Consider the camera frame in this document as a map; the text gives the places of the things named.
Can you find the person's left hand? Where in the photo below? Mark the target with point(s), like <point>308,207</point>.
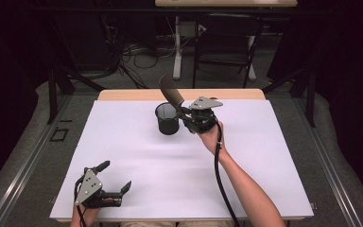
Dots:
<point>86,217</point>

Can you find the black metal frame stand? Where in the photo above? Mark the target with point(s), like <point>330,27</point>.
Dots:
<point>52,94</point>
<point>310,101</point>

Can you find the person's right hand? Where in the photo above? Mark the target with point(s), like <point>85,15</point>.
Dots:
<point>213,138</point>

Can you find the wooden desk with white legs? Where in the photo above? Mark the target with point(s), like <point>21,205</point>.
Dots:
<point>177,60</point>

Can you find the aluminium floor rail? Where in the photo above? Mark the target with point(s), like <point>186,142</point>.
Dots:
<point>324,164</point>
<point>25,170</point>

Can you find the light wooden table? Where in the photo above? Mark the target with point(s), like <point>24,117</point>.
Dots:
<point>132,94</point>

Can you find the black horizontal frame bar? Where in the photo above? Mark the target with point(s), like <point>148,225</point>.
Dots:
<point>107,10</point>

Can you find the white table sheet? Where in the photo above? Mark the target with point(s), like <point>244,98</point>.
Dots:
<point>138,157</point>

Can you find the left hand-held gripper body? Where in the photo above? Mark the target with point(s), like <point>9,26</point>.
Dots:
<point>88,187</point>

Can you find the black chair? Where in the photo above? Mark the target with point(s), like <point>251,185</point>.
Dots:
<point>227,41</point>

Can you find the black mesh cup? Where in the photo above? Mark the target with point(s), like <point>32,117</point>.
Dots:
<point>167,124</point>

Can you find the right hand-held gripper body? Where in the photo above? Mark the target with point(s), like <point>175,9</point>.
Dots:
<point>203,118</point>

